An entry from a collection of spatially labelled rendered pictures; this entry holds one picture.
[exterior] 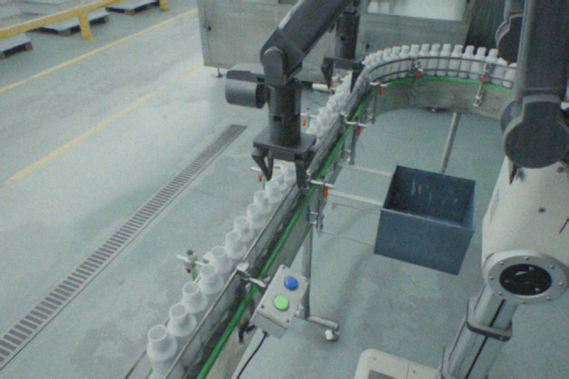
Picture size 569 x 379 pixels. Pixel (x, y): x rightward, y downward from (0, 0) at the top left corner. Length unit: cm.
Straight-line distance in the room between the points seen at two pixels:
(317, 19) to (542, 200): 52
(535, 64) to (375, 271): 206
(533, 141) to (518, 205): 28
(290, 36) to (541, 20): 32
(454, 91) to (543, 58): 196
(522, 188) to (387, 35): 353
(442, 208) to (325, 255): 102
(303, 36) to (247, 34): 415
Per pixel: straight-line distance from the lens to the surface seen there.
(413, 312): 241
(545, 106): 60
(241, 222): 108
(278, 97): 68
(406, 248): 156
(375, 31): 430
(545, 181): 85
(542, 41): 61
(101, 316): 250
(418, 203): 181
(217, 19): 491
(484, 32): 619
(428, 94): 254
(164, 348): 88
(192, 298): 91
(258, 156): 74
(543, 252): 97
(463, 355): 132
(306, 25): 62
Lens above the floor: 185
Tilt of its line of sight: 36 degrees down
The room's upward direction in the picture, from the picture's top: straight up
